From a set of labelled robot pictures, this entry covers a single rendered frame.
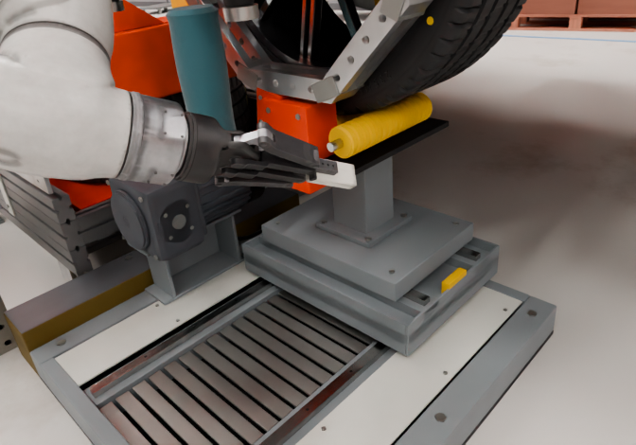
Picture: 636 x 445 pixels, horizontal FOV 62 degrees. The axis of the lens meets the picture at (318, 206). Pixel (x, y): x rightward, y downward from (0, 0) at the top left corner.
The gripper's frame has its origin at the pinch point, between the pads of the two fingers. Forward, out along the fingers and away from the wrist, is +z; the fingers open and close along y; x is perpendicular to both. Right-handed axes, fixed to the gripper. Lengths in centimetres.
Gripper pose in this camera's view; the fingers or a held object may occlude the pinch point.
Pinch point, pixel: (330, 172)
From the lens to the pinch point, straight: 67.6
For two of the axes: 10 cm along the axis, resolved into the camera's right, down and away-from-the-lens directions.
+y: 5.5, -3.4, -7.6
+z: 8.3, 1.1, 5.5
